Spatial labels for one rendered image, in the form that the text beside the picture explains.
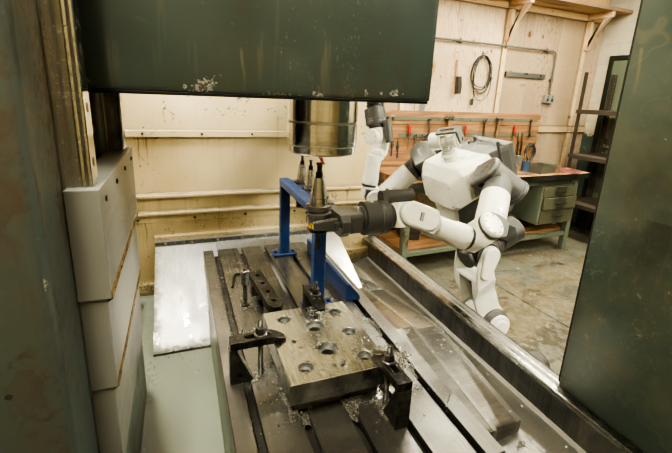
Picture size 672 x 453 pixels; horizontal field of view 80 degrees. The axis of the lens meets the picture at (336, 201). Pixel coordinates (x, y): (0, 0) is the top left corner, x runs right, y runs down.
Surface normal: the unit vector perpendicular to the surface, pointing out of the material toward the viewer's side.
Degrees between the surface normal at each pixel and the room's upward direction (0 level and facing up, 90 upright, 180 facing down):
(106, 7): 90
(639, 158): 90
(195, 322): 24
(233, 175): 90
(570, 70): 90
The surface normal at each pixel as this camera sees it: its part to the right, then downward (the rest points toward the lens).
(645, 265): -0.93, 0.05
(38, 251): 0.91, 0.14
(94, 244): 0.36, 0.26
